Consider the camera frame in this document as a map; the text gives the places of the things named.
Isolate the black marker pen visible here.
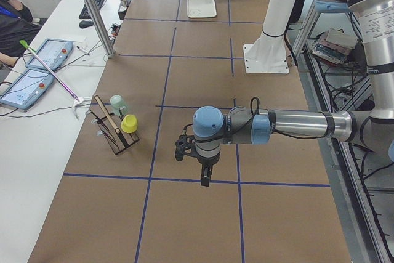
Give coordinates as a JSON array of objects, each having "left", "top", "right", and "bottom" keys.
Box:
[{"left": 76, "top": 46, "right": 90, "bottom": 55}]

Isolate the pale green cup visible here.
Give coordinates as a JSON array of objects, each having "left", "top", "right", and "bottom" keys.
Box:
[{"left": 110, "top": 94, "right": 129, "bottom": 116}]

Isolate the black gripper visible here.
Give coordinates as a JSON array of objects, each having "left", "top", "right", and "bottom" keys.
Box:
[{"left": 196, "top": 147, "right": 221, "bottom": 187}]

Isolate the seated person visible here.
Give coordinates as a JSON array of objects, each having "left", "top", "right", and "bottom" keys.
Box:
[{"left": 0, "top": 0, "right": 41, "bottom": 67}]

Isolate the aluminium frame post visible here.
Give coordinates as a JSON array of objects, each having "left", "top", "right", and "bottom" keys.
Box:
[{"left": 84, "top": 0, "right": 115, "bottom": 58}]

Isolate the purple grabber stick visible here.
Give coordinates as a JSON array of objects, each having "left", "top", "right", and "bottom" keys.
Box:
[{"left": 20, "top": 40, "right": 92, "bottom": 119}]

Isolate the stack of books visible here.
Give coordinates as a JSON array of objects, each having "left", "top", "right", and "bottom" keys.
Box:
[{"left": 312, "top": 28, "right": 358, "bottom": 64}]

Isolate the white bear tray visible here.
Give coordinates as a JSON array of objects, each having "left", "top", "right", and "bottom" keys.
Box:
[{"left": 187, "top": 0, "right": 217, "bottom": 18}]

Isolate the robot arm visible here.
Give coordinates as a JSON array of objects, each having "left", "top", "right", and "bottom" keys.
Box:
[{"left": 190, "top": 0, "right": 393, "bottom": 186}]

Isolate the black computer mouse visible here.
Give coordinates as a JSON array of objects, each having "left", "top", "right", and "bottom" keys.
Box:
[{"left": 79, "top": 20, "right": 94, "bottom": 29}]

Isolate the lower teach pendant tablet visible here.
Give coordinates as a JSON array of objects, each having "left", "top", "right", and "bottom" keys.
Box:
[{"left": 1, "top": 68, "right": 54, "bottom": 110}]

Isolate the yellow cup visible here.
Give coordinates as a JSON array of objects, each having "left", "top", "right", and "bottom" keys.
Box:
[{"left": 121, "top": 114, "right": 138, "bottom": 134}]

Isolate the teach pendant tablet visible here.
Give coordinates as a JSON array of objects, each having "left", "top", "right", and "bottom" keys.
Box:
[
  {"left": 1, "top": 68, "right": 54, "bottom": 110},
  {"left": 34, "top": 38, "right": 73, "bottom": 71}
]

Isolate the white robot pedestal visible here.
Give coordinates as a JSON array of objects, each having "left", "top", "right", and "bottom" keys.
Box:
[{"left": 243, "top": 0, "right": 296, "bottom": 74}]

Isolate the upper teach pendant tablet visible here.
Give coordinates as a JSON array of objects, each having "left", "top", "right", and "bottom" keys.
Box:
[{"left": 34, "top": 38, "right": 73, "bottom": 71}]

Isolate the black wire cup rack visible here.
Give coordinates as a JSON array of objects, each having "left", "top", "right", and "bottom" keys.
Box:
[{"left": 87, "top": 95, "right": 140, "bottom": 155}]

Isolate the black keyboard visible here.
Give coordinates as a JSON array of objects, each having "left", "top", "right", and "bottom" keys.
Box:
[{"left": 78, "top": 0, "right": 109, "bottom": 20}]

